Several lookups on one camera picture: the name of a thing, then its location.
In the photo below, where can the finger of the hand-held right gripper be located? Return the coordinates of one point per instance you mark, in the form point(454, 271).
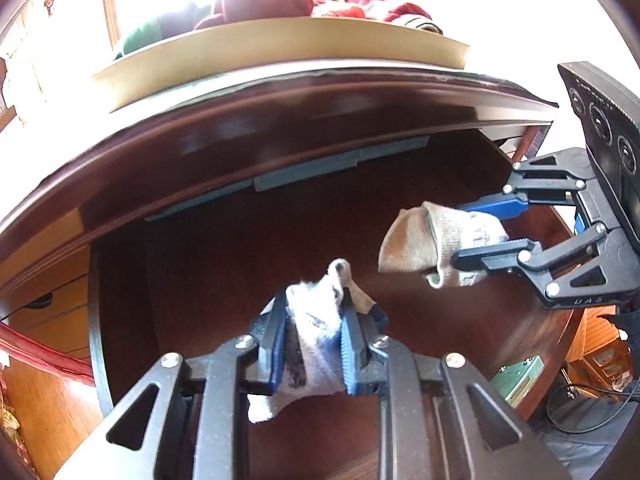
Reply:
point(495, 206)
point(490, 257)

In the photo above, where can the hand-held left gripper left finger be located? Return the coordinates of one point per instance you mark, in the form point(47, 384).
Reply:
point(277, 357)

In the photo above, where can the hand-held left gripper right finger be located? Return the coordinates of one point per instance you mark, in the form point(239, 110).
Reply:
point(350, 362)

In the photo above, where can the grey sock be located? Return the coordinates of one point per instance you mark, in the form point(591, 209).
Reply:
point(317, 340)

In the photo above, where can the beige sock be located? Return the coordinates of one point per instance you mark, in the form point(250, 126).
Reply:
point(415, 245)

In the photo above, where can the dark wooden drawer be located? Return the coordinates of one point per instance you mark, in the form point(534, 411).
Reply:
point(225, 260)

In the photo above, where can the striped cloth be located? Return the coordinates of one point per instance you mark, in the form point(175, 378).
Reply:
point(422, 25)

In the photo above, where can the red and white cloth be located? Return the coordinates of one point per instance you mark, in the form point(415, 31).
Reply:
point(370, 5)

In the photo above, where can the shallow cardboard box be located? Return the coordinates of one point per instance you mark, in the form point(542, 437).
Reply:
point(280, 55)

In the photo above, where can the red underwear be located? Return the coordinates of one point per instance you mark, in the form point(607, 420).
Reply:
point(260, 2)

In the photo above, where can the green and navy underwear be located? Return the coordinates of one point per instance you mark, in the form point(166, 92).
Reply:
point(155, 32)

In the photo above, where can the small green box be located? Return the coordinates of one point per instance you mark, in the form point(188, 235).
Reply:
point(520, 380)

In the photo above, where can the blue grey strip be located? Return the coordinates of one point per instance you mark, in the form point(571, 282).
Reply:
point(310, 170)

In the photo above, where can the dark wooden desk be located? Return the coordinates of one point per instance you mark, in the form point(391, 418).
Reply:
point(250, 125)

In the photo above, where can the metal wall hook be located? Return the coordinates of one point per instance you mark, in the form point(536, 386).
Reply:
point(48, 5)

